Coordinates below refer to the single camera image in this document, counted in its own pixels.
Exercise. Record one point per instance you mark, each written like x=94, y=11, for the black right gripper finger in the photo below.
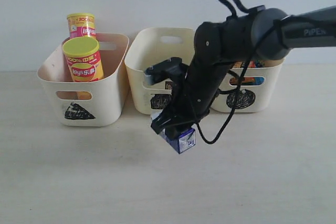
x=174, y=128
x=159, y=118

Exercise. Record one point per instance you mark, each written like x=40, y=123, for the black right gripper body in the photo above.
x=198, y=90

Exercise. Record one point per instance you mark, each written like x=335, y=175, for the blue white milk carton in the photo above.
x=183, y=143

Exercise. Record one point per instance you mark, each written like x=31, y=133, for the purple juice carton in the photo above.
x=168, y=85

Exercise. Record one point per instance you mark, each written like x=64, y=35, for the orange noodle packet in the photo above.
x=247, y=81

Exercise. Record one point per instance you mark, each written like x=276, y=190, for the blue snack packet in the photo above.
x=258, y=64

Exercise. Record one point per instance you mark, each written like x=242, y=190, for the yellow Lays chip can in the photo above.
x=83, y=58

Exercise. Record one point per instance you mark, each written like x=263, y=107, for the pink Lays chip can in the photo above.
x=81, y=25

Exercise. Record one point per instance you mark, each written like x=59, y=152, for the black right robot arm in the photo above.
x=269, y=34

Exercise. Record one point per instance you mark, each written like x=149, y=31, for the cream bin with square mark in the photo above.
x=151, y=46

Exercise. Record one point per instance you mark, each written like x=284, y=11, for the cream bin with circle mark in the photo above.
x=251, y=99

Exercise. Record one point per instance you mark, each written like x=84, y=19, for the cream bin with triangle mark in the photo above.
x=91, y=104

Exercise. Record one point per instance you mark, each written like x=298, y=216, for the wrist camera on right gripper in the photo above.
x=172, y=68

